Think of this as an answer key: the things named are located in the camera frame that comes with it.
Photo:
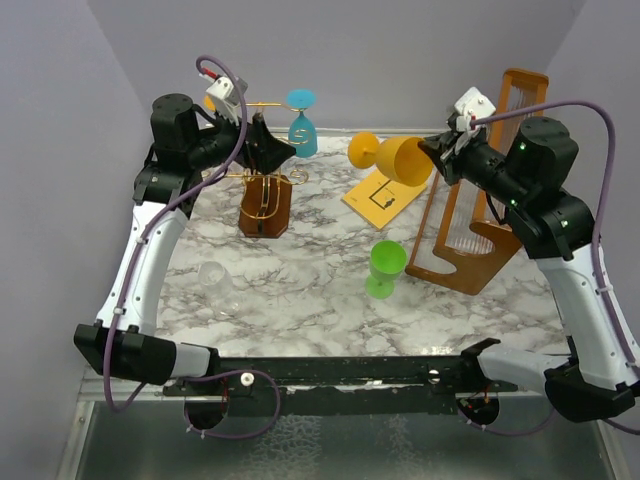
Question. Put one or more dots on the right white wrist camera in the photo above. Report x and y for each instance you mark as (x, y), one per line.
(472, 105)

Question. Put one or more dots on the orange plastic goblet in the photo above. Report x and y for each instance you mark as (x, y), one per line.
(399, 159)
(208, 103)

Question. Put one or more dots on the clear wine glass left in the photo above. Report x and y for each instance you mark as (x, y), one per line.
(218, 288)

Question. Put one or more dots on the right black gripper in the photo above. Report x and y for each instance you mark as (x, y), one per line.
(454, 146)

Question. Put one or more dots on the wooden string harp rack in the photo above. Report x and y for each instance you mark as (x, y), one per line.
(459, 245)

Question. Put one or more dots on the yellow booklet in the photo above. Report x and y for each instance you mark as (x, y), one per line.
(378, 200)

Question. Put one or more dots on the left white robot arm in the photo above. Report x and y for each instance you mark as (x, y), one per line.
(121, 342)

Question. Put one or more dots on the gold wire wine glass rack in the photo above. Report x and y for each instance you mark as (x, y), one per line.
(266, 202)

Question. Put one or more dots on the blue plastic goblet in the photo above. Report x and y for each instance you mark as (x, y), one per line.
(302, 133)

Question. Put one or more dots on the green plastic goblet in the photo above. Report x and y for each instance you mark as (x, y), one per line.
(387, 262)

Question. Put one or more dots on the aluminium frame rail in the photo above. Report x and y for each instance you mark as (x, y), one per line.
(92, 389)

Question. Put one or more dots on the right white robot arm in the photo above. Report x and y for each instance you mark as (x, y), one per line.
(596, 380)

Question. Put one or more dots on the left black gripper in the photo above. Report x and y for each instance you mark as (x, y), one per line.
(261, 147)

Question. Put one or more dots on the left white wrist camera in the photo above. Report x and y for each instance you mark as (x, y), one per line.
(226, 97)

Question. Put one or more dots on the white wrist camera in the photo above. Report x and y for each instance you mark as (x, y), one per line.
(472, 105)
(226, 97)

